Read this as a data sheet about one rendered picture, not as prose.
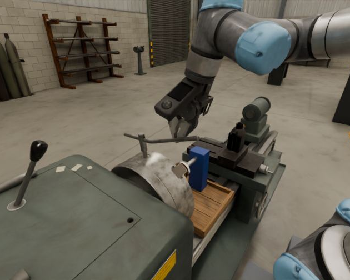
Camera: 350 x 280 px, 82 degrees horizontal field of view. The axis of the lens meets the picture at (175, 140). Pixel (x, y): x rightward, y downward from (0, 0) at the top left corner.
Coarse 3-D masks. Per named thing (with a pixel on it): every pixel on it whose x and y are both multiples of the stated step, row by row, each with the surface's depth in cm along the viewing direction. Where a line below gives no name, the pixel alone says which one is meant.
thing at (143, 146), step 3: (138, 135) 66; (141, 135) 66; (144, 135) 66; (141, 138) 66; (141, 141) 66; (141, 144) 67; (144, 144) 67; (141, 147) 67; (144, 147) 67; (141, 150) 68; (144, 150) 68; (144, 153) 69; (144, 156) 69; (147, 156) 70
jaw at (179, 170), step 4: (180, 164) 72; (172, 168) 68; (176, 168) 68; (180, 168) 71; (184, 168) 72; (176, 172) 68; (180, 172) 68; (184, 172) 71; (176, 176) 67; (180, 176) 67
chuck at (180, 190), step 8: (152, 152) 72; (128, 160) 70; (136, 160) 68; (144, 160) 67; (152, 160) 68; (160, 160) 68; (168, 160) 69; (152, 168) 64; (160, 168) 65; (168, 168) 66; (160, 176) 63; (168, 176) 64; (184, 176) 68; (168, 184) 63; (176, 184) 64; (184, 184) 66; (176, 192) 63; (184, 192) 66; (176, 200) 62; (184, 200) 65; (192, 200) 68; (184, 208) 65; (192, 208) 70
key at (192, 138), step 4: (128, 136) 71; (132, 136) 70; (136, 136) 69; (192, 136) 51; (196, 136) 50; (144, 140) 66; (148, 140) 65; (152, 140) 63; (156, 140) 62; (160, 140) 60; (164, 140) 59; (168, 140) 58; (172, 140) 56; (176, 140) 55; (180, 140) 54; (184, 140) 53; (188, 140) 52; (192, 140) 51; (196, 140) 50
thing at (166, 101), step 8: (184, 80) 47; (176, 88) 46; (184, 88) 46; (192, 88) 46; (200, 88) 47; (168, 96) 45; (176, 96) 45; (184, 96) 44; (192, 96) 46; (160, 104) 44; (168, 104) 43; (176, 104) 44; (184, 104) 45; (160, 112) 44; (168, 112) 43; (176, 112) 44; (168, 120) 44
